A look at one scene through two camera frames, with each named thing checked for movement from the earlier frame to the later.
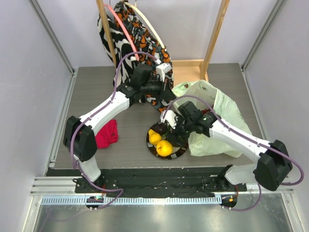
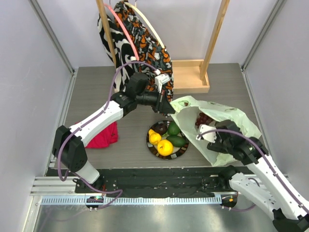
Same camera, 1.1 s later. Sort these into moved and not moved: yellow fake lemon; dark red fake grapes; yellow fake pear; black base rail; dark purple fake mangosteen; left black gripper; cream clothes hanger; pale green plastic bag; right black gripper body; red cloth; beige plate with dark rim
Moved: left black gripper; pale green plastic bag; dark red fake grapes; right black gripper body
Not moved: beige plate with dark rim; dark purple fake mangosteen; yellow fake lemon; cream clothes hanger; red cloth; yellow fake pear; black base rail
